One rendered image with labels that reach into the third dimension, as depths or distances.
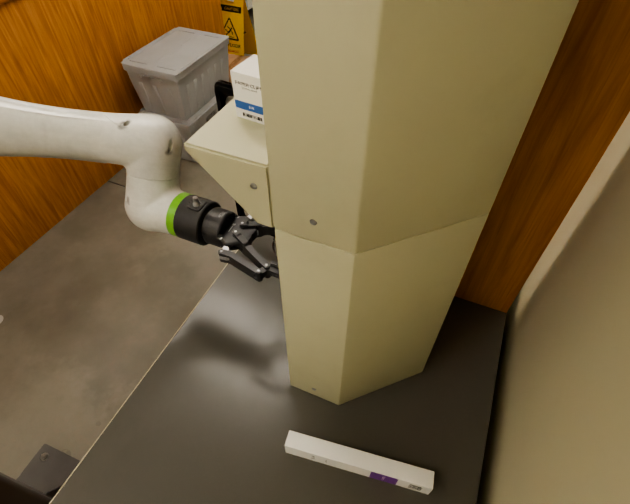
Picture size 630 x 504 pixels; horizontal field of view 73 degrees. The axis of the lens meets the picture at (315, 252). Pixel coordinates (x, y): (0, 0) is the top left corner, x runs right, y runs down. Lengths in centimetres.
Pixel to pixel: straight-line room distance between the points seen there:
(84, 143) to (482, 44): 68
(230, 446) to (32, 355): 164
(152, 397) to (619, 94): 98
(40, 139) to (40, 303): 177
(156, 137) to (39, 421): 161
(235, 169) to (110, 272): 209
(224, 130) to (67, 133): 40
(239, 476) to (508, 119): 73
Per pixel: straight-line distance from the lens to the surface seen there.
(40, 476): 212
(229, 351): 99
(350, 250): 52
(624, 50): 76
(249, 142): 52
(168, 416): 96
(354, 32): 37
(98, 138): 87
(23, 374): 239
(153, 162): 86
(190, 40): 317
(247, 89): 54
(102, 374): 221
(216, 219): 83
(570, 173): 85
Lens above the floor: 180
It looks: 49 degrees down
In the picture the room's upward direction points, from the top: straight up
